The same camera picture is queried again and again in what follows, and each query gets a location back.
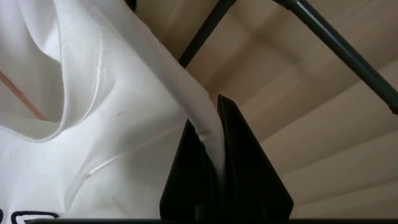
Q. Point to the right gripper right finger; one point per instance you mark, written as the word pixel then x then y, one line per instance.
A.
pixel 252 186

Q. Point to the beige curtain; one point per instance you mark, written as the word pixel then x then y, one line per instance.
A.
pixel 326 140

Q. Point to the pink clothes hanger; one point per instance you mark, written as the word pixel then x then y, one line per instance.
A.
pixel 21 95

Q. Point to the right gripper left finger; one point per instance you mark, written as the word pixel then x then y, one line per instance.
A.
pixel 189 186

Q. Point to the white garment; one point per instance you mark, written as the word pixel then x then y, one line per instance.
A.
pixel 124 124

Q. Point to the black clothes rack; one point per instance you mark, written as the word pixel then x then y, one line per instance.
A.
pixel 342 49

